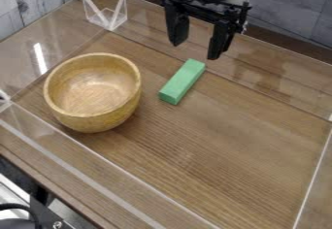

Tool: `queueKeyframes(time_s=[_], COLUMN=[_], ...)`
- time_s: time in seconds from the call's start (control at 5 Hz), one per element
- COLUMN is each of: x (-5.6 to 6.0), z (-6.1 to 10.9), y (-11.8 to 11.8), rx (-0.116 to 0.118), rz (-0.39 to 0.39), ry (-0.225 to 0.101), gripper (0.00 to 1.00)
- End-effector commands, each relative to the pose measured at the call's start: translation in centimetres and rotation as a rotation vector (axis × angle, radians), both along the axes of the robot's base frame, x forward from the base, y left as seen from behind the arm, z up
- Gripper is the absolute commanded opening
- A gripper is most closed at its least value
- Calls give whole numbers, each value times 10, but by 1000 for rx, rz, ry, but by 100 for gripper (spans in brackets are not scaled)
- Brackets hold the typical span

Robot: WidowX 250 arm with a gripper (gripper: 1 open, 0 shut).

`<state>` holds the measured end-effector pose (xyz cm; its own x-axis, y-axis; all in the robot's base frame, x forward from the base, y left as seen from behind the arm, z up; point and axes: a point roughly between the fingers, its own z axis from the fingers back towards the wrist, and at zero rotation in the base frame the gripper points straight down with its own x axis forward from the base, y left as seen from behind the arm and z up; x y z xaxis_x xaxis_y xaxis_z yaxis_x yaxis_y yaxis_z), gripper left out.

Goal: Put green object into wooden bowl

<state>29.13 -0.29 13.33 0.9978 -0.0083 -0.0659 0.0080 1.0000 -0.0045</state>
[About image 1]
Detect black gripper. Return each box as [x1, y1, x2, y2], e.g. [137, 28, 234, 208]
[162, 0, 252, 60]

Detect green rectangular block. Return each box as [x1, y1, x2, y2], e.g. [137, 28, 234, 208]
[158, 59, 206, 105]

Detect wooden bowl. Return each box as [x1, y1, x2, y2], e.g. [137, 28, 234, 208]
[43, 52, 143, 133]

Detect clear acrylic enclosure walls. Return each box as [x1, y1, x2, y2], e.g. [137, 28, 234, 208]
[0, 0, 332, 229]

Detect black metal bracket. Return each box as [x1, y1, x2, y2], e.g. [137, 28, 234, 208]
[30, 197, 72, 229]

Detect black cable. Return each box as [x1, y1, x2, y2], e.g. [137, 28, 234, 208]
[0, 203, 42, 229]

